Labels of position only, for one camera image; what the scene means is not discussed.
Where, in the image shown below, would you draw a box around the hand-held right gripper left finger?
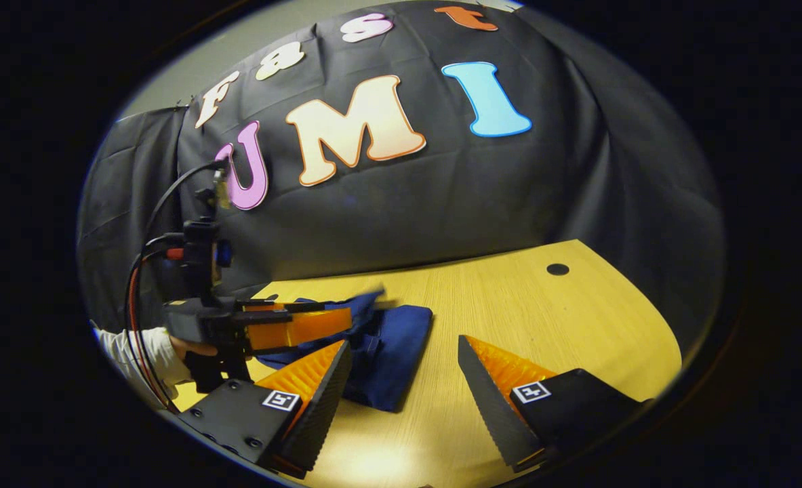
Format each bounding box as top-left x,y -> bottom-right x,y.
177,339 -> 353,479

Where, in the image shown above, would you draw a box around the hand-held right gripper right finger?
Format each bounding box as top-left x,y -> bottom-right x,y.
458,334 -> 645,473

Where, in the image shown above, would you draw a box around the black cable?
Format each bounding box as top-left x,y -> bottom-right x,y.
144,159 -> 228,248

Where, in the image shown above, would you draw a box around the blue jeans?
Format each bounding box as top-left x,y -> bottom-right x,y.
255,290 -> 435,413

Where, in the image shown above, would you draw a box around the black backdrop cloth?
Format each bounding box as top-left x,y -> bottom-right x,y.
77,0 -> 725,353

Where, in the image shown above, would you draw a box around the red cable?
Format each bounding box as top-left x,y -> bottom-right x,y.
128,247 -> 184,411

